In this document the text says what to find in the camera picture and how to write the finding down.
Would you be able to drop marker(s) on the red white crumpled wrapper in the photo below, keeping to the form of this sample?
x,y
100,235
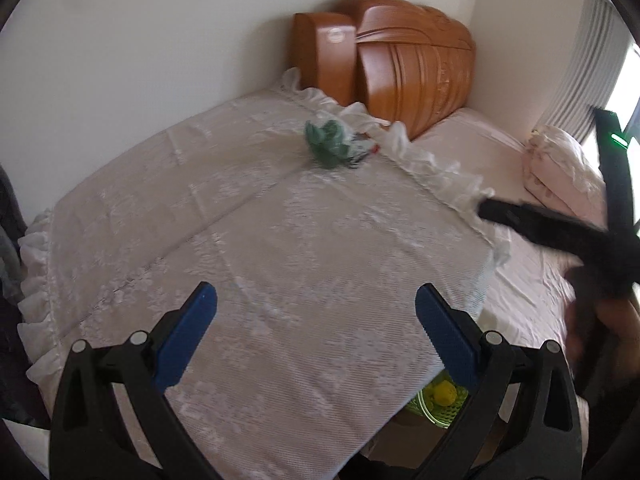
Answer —
x,y
365,147

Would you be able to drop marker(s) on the person's right hand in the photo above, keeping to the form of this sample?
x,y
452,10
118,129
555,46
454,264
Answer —
x,y
622,317

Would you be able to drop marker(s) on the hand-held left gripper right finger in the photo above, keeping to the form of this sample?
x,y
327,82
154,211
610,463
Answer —
x,y
445,335

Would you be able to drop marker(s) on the grey striped curtain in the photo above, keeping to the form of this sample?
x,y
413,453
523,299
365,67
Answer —
x,y
590,55

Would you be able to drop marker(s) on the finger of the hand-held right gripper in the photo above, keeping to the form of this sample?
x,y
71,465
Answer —
x,y
515,220

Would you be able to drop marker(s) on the pink pillow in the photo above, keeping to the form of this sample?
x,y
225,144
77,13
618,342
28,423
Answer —
x,y
570,160
545,185

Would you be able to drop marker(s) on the green plastic basket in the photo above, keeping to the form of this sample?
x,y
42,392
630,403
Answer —
x,y
437,412

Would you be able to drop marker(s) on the dark cloth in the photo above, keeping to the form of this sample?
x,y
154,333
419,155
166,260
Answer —
x,y
11,240

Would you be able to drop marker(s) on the white lace tablecloth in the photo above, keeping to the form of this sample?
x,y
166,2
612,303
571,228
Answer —
x,y
250,235

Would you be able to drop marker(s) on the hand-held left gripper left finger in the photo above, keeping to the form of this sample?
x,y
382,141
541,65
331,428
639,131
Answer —
x,y
185,335

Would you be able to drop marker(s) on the teal green wrapper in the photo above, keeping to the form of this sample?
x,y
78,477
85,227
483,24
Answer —
x,y
327,142

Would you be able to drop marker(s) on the bed with pink sheet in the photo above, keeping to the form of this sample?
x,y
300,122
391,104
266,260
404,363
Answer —
x,y
500,160

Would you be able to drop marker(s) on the orange wooden headboard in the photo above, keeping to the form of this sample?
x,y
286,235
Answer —
x,y
410,70

